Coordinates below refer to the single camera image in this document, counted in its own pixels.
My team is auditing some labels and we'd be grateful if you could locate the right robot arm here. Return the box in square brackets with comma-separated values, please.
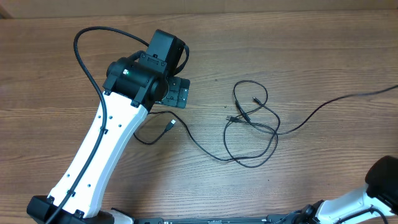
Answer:
[293, 156, 397, 223]

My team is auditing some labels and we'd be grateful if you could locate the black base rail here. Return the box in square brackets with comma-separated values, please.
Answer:
[133, 210, 300, 224]

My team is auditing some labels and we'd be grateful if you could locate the black grey-plug USB cable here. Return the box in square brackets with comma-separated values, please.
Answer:
[234, 84, 398, 136]

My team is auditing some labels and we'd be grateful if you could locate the thin black USB cable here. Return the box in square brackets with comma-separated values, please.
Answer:
[132, 110, 249, 162]

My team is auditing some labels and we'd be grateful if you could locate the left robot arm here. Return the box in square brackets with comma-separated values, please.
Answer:
[27, 30, 189, 223]

